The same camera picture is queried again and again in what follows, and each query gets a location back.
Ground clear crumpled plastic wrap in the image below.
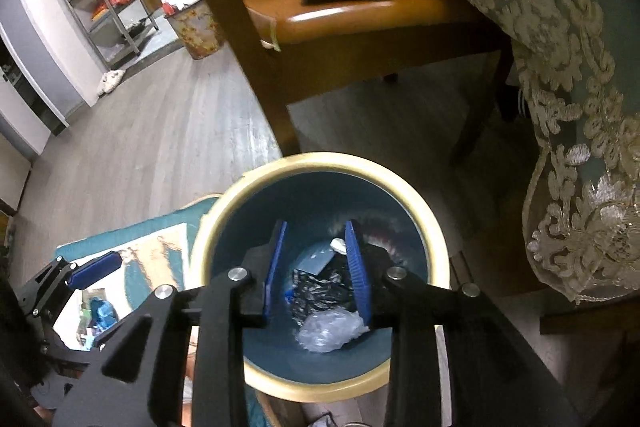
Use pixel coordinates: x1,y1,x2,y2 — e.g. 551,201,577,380
295,310,372,354

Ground metal shelf rack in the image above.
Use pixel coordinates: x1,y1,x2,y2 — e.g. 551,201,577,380
50,0,161,70

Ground teal patterned rug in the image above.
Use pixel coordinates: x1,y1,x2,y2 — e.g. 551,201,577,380
55,194,301,427

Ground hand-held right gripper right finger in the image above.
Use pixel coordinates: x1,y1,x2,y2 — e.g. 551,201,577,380
344,219,582,427

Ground grey plastic scrap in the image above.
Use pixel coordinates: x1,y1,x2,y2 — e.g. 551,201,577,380
299,247,337,276

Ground floral patterned bin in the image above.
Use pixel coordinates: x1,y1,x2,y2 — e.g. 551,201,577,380
163,0,225,60

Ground blue bin with cream rim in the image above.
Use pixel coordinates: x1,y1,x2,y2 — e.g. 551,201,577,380
190,151,451,404

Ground orange red bags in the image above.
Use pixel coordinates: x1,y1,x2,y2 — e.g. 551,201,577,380
92,0,134,19

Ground blue snack packet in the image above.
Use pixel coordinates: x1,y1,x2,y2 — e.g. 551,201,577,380
88,298,120,334

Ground white cloth on floor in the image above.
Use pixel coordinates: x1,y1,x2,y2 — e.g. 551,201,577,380
96,69,127,97

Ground black plastic bag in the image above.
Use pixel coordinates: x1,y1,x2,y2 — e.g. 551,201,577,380
291,252,359,324

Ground wooden chair with brown seat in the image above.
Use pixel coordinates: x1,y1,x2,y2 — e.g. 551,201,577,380
145,0,516,168

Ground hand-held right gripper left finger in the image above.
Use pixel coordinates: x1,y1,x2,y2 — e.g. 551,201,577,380
50,220,289,427

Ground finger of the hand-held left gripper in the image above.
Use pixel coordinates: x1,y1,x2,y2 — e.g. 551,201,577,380
42,338,108,365
17,251,124,308

